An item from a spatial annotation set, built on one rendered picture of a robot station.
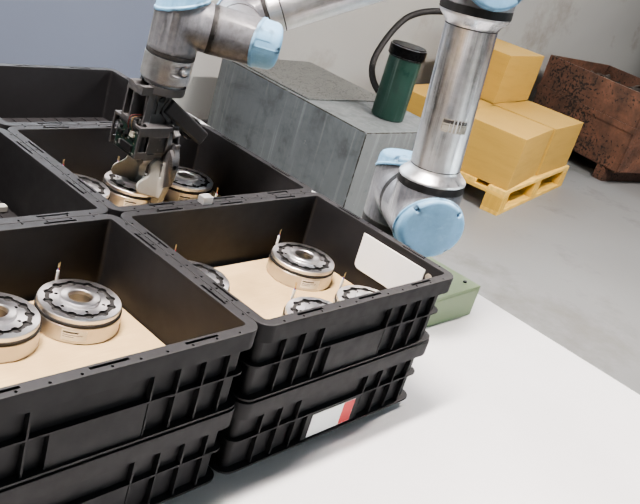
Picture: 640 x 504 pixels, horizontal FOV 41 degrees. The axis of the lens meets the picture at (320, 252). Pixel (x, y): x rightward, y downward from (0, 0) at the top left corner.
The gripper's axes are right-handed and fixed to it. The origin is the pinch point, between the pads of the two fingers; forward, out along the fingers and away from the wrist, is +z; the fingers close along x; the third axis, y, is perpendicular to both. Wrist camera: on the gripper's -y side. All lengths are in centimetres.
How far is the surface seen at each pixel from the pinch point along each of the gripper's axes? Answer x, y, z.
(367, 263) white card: 33.6, -17.9, -4.0
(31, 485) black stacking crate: 49, 47, 2
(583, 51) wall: -211, -606, 16
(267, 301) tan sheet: 31.6, 0.7, 0.9
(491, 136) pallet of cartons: -115, -327, 46
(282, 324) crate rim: 48, 18, -9
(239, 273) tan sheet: 23.6, -0.9, 1.1
